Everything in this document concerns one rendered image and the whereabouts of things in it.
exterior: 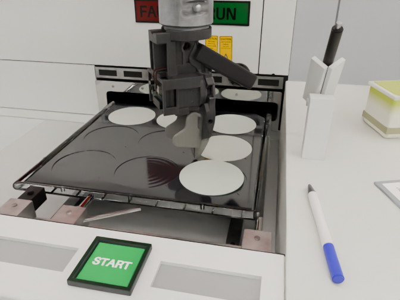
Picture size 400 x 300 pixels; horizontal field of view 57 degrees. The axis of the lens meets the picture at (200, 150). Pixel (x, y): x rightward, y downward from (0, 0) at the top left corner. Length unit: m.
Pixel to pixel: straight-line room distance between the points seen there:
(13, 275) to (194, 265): 0.16
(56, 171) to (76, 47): 0.39
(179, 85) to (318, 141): 0.20
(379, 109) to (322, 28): 1.74
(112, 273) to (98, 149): 0.37
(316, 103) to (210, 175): 0.20
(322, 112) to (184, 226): 0.28
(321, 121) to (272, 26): 0.36
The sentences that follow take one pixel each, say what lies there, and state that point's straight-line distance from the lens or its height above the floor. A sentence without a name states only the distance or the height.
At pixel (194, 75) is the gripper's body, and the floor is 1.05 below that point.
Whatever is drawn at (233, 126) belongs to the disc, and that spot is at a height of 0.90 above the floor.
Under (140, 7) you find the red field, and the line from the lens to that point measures 0.85.
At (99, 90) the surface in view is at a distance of 0.93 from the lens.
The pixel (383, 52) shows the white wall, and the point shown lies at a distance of 2.41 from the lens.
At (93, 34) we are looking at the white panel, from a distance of 0.91.
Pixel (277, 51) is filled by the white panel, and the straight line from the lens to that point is 0.81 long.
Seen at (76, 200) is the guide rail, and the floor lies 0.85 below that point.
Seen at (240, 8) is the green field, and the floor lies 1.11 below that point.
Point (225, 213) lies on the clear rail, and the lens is 0.50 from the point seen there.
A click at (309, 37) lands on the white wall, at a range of 2.32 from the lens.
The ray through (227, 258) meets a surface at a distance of 0.35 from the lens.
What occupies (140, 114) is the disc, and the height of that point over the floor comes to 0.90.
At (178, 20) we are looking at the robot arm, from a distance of 0.50.
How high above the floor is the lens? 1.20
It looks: 28 degrees down
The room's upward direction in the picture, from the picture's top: straight up
